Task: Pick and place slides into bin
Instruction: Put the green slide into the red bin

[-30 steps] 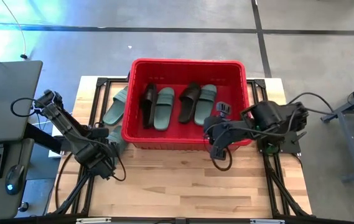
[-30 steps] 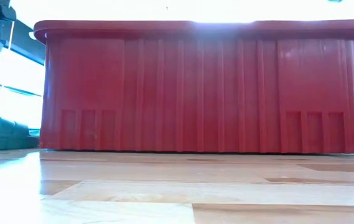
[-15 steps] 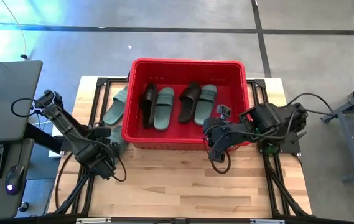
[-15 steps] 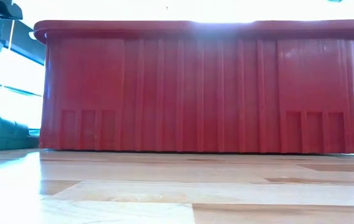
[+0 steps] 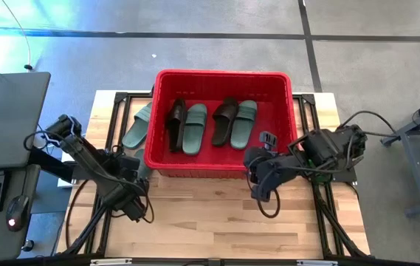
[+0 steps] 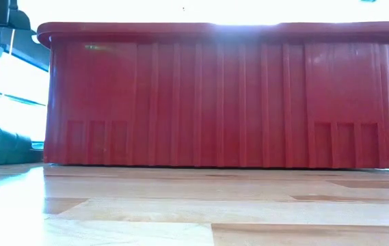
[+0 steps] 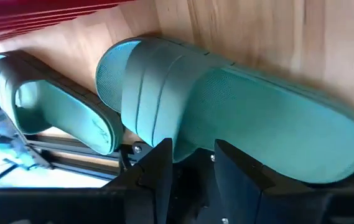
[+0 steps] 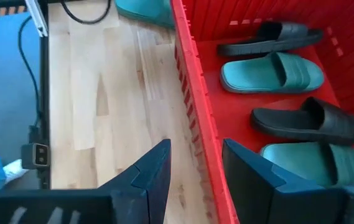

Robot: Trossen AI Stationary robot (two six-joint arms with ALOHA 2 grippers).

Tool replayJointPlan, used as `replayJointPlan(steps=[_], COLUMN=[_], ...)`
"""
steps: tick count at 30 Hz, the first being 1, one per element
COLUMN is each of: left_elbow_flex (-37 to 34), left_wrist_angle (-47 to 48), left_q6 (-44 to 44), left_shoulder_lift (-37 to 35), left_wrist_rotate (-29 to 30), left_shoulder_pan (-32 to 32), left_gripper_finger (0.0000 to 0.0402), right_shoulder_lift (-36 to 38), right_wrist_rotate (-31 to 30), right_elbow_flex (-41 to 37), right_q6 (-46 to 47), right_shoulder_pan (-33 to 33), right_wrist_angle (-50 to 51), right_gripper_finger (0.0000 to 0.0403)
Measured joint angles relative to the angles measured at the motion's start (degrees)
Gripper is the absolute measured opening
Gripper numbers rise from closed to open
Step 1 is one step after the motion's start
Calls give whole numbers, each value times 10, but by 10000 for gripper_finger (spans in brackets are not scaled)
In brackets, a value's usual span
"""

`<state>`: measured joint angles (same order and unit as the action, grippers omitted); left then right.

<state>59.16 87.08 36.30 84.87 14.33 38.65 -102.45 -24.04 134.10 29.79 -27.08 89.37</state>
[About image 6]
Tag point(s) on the red plastic bin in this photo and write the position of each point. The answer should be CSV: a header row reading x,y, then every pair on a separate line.
x,y
214,102

